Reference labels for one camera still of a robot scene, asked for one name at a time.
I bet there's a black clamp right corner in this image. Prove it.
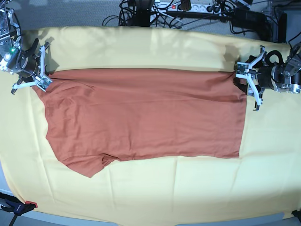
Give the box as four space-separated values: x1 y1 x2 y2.
291 210 301 223

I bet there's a black box on floor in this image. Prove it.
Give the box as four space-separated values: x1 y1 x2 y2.
231 8 270 36

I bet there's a white power strip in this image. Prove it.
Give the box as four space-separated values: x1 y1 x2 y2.
153 0 222 15

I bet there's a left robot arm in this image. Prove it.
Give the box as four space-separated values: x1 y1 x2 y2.
233 43 301 111

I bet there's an orange T-shirt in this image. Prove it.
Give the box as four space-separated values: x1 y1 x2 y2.
35 68 247 177

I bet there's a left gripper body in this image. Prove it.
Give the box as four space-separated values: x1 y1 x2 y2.
236 46 274 111

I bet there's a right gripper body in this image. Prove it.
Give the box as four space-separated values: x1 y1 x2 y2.
10 40 53 94

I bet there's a yellow table cloth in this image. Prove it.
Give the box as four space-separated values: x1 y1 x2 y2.
0 27 301 226

